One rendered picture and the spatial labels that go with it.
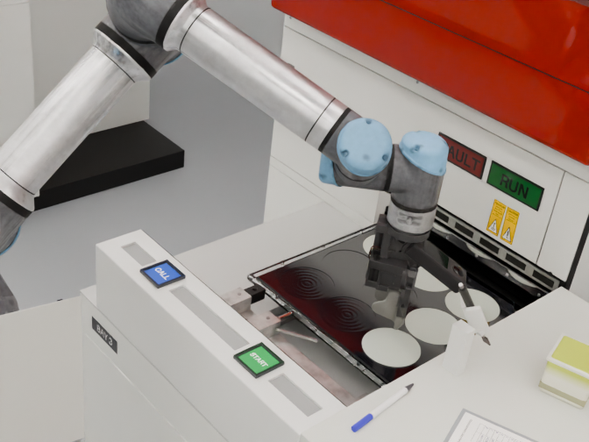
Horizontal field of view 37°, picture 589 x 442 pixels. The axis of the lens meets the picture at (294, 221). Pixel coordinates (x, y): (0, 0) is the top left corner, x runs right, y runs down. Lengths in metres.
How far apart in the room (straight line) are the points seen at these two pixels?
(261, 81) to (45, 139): 0.36
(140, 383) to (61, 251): 1.69
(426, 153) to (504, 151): 0.34
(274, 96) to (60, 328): 0.44
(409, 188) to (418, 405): 0.33
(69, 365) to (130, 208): 2.21
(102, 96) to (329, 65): 0.66
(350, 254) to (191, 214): 1.81
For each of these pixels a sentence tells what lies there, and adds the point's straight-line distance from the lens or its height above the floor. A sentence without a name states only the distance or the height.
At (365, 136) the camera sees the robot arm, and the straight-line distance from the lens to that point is 1.22.
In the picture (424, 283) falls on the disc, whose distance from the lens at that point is 1.69.
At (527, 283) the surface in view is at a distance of 1.70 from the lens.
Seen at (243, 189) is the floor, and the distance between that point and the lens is 3.67.
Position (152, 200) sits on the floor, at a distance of 3.56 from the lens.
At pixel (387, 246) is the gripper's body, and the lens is 1.46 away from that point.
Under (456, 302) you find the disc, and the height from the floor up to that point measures 0.90.
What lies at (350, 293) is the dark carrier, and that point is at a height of 0.90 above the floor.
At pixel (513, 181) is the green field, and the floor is 1.11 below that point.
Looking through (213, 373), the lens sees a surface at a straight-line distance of 1.39.
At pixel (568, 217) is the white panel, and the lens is 1.62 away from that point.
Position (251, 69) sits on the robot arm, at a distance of 1.25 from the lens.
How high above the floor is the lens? 1.86
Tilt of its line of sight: 32 degrees down
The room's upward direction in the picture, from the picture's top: 7 degrees clockwise
